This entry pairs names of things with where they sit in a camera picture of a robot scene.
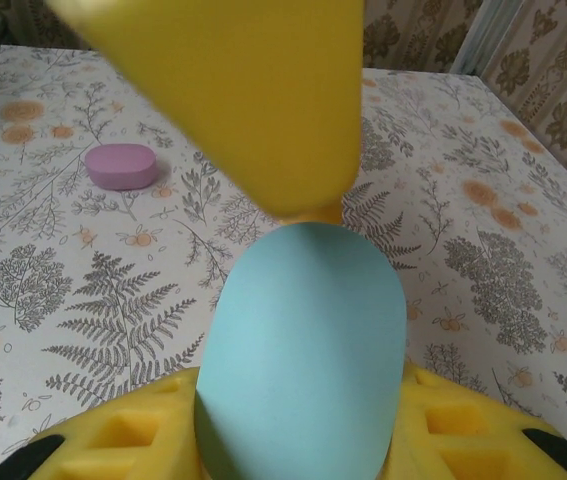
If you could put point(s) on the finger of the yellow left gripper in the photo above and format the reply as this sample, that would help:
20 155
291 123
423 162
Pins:
263 100

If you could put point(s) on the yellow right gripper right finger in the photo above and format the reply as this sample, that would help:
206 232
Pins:
468 440

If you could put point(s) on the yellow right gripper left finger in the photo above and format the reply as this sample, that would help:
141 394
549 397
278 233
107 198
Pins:
128 440

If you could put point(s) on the pink earbud charging case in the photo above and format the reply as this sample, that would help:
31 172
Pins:
120 167

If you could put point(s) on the blue earbud charging case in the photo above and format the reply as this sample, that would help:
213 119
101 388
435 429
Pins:
303 325

